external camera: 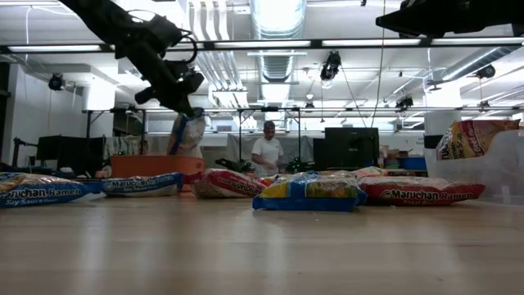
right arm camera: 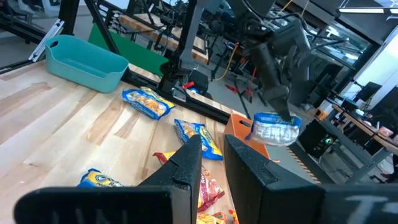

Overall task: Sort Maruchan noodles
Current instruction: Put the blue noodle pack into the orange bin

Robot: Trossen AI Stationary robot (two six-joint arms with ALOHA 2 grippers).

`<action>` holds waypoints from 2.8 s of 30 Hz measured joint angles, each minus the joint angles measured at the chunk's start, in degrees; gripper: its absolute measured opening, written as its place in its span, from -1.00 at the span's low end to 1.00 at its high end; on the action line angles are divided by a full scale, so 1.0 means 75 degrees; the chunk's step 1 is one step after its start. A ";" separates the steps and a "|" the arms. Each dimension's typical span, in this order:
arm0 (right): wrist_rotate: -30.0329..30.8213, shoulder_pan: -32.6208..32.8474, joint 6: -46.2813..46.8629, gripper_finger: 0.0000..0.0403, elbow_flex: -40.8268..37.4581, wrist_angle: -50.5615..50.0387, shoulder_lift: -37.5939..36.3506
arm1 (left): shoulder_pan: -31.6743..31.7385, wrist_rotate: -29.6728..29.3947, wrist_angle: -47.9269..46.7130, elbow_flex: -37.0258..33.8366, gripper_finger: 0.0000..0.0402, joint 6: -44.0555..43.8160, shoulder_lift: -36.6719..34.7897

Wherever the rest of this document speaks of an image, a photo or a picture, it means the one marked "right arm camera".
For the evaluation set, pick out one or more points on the orange Maruchan ramen pack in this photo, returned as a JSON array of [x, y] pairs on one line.
[[213, 219]]

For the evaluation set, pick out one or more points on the black hazard-striped floor mat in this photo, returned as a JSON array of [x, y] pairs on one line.
[[303, 165]]

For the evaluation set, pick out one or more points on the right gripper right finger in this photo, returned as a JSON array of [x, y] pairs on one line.
[[280, 202]]

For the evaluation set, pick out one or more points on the orange plastic bin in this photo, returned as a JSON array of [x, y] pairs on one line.
[[242, 132]]

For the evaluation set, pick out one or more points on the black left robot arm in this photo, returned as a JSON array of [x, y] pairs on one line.
[[196, 31]]

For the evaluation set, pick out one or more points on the blue Maruchan ramen pack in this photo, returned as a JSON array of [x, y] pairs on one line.
[[147, 102], [99, 180], [273, 132], [194, 133]]

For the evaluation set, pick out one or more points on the silver aluminium extrusion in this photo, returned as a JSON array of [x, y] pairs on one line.
[[46, 40]]

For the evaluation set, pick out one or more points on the wooden background table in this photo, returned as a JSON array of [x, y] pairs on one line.
[[149, 29]]

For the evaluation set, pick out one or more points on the black desk monitor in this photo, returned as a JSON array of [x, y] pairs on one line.
[[368, 91]]

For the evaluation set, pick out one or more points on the red Maruchan ramen pack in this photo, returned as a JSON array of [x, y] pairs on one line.
[[211, 189]]

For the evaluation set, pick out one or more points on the teal plastic bin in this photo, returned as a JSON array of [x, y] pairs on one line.
[[84, 65]]

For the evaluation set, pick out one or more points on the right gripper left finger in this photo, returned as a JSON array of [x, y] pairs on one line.
[[155, 205]]

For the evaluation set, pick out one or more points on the green board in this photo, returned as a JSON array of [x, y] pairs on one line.
[[136, 53]]

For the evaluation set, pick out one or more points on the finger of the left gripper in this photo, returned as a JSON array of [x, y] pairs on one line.
[[270, 77], [300, 77]]

